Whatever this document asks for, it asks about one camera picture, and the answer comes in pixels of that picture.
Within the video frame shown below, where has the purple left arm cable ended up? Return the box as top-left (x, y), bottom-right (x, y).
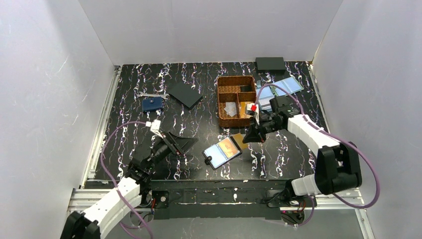
top-left (100, 121), bottom-right (156, 239)

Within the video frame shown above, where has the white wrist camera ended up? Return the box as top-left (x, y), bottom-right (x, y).
top-left (145, 119), bottom-right (163, 137)
top-left (245, 103), bottom-right (260, 124)

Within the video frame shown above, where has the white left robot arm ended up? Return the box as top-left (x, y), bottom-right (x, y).
top-left (61, 132), bottom-right (198, 239)

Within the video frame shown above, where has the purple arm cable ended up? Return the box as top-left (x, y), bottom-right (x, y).
top-left (100, 121), bottom-right (156, 239)
top-left (254, 83), bottom-right (381, 228)

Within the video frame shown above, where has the black flat square pad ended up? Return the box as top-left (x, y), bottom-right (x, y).
top-left (168, 82), bottom-right (203, 109)

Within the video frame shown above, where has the silver metal wrench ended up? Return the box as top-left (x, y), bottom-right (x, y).
top-left (137, 93), bottom-right (170, 100)

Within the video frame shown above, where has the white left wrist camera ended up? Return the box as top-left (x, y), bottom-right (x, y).
top-left (145, 119), bottom-right (163, 137)

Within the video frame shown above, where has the gold VIP credit card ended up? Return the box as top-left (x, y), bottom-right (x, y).
top-left (232, 133), bottom-right (248, 150)

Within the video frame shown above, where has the light blue card sleeve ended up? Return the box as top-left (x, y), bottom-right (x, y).
top-left (257, 86), bottom-right (282, 112)

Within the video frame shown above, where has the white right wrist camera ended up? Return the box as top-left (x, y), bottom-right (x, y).
top-left (245, 103), bottom-right (260, 124)

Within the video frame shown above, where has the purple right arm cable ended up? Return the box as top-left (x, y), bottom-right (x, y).
top-left (254, 83), bottom-right (381, 228)

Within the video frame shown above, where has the brown woven divided basket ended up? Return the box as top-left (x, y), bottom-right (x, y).
top-left (216, 75), bottom-right (256, 127)

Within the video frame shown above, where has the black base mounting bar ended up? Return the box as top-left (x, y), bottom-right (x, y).
top-left (137, 180), bottom-right (317, 220)

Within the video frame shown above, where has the silver card in basket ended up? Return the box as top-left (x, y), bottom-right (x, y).
top-left (223, 102), bottom-right (237, 117)

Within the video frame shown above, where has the black leather card holder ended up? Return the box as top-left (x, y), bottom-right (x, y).
top-left (202, 136), bottom-right (242, 170)

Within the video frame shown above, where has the navy blue small wallet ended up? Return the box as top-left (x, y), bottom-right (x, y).
top-left (142, 97), bottom-right (163, 112)

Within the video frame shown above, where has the black rectangular box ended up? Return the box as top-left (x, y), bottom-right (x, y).
top-left (255, 57), bottom-right (286, 73)

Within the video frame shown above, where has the light green card sleeve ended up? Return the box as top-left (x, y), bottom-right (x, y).
top-left (270, 77), bottom-right (304, 97)

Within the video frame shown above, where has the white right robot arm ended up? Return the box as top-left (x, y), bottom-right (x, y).
top-left (243, 96), bottom-right (362, 199)

